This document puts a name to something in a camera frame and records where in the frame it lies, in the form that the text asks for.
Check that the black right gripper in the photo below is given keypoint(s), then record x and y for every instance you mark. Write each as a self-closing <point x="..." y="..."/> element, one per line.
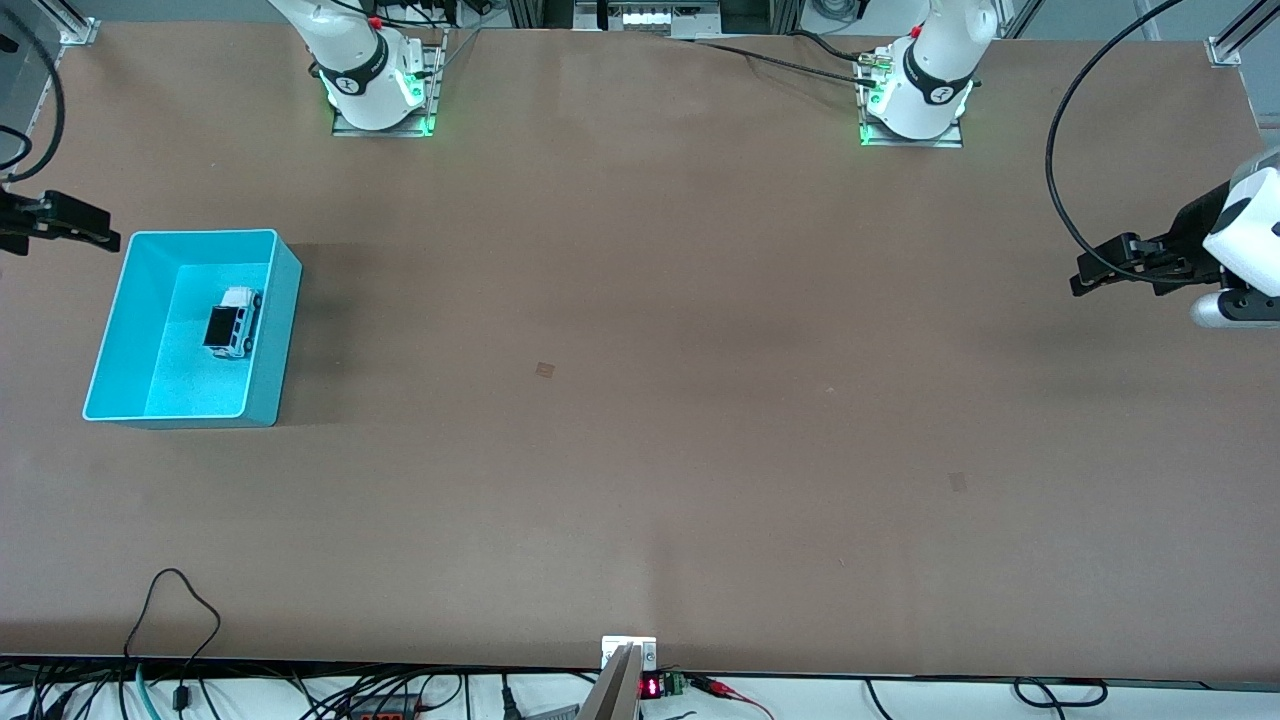
<point x="18" y="222"/>

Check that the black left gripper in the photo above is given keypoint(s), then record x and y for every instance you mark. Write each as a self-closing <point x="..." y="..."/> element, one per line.
<point x="1192" y="236"/>

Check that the white jeep toy black roof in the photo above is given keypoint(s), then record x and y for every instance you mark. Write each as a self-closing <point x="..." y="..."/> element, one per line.
<point x="240" y="320"/>

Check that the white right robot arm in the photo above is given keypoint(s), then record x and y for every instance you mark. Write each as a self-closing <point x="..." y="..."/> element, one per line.
<point x="355" y="50"/>

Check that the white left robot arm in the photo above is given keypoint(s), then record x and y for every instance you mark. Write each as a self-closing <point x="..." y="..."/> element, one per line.
<point x="930" y="60"/>

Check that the cyan plastic bin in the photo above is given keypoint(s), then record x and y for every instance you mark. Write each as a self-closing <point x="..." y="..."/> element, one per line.
<point x="200" y="390"/>

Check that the metal equipment box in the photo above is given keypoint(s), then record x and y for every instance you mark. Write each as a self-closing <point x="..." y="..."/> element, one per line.
<point x="650" y="18"/>

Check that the orange connector block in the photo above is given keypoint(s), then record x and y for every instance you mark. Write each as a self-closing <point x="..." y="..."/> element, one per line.
<point x="385" y="712"/>

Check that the red clip lead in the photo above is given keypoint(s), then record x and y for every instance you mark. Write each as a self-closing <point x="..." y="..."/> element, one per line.
<point x="715" y="686"/>

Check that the red digit display module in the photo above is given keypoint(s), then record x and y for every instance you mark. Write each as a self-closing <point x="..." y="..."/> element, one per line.
<point x="652" y="688"/>

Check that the grey metal bar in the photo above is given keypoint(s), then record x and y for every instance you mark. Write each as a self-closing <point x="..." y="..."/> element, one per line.
<point x="615" y="695"/>

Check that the aluminium frame profile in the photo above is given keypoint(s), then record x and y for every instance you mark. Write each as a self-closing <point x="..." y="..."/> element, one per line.
<point x="80" y="25"/>
<point x="1222" y="52"/>

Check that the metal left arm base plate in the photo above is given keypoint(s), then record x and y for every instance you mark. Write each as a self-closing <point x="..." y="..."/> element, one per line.
<point x="950" y="142"/>

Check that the white metal bracket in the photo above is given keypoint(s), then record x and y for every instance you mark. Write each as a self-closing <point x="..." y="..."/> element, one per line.
<point x="612" y="645"/>

